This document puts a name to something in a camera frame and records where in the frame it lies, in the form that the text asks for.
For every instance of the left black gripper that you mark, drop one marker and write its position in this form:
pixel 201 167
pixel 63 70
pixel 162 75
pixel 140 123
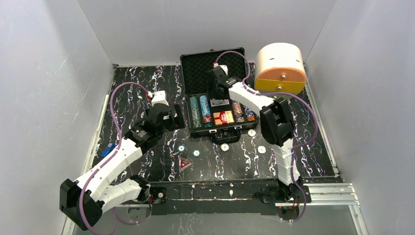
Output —
pixel 169 118

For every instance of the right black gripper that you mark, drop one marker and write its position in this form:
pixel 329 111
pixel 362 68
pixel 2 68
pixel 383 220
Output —
pixel 213 82

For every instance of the blue playing card deck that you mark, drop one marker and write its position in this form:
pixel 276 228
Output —
pixel 219 102

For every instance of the red playing card deck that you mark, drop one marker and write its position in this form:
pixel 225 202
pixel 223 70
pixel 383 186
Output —
pixel 223 118

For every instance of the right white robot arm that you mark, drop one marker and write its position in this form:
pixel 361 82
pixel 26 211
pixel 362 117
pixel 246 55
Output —
pixel 276 123

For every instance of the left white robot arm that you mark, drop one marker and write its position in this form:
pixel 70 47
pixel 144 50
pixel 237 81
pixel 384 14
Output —
pixel 110 172

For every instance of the cyan red chip stack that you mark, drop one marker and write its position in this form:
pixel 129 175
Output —
pixel 207 120

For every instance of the purple orange chip stack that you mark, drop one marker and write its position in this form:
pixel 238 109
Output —
pixel 237 110

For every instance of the teal poker chip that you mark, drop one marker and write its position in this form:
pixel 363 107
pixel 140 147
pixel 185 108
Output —
pixel 196 153

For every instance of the black poker chip case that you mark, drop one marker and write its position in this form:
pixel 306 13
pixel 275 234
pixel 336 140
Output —
pixel 194 69

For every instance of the red triangular plaque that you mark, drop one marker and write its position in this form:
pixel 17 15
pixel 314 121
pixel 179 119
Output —
pixel 184 164

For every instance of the green blue white chip stack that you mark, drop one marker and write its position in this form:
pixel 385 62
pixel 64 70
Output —
pixel 250 115

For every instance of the white poker chip center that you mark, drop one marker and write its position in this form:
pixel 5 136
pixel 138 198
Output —
pixel 224 147

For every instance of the white poker chip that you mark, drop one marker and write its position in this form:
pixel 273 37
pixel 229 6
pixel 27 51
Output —
pixel 224 147
pixel 261 149
pixel 252 133

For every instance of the white poker chip upper right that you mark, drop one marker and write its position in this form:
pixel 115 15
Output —
pixel 252 133

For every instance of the white round drawer cabinet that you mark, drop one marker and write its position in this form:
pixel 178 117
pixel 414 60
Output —
pixel 279 67

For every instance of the blue stapler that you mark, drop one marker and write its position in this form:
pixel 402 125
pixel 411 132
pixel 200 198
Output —
pixel 108 149

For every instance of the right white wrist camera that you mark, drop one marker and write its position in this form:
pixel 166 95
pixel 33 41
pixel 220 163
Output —
pixel 223 67

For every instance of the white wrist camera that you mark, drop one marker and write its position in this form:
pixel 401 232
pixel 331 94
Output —
pixel 223 67
pixel 159 97

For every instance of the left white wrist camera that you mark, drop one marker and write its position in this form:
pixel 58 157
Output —
pixel 159 97

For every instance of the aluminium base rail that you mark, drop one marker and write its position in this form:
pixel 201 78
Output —
pixel 264 196

